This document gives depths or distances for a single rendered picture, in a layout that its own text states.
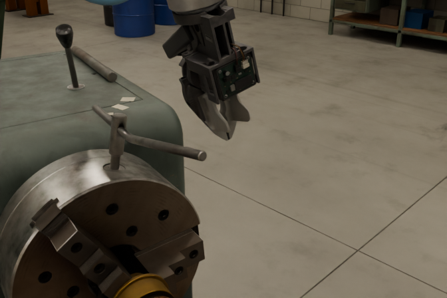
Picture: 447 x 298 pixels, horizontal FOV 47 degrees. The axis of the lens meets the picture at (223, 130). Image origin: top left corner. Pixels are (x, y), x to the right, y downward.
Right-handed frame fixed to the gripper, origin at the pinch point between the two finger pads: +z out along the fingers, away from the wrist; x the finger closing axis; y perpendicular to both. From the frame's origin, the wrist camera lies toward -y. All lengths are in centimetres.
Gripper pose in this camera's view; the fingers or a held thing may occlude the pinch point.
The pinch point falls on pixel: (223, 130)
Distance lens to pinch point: 76.5
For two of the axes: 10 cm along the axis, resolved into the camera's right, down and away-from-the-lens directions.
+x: 8.0, -4.5, 3.9
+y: 5.5, 3.3, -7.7
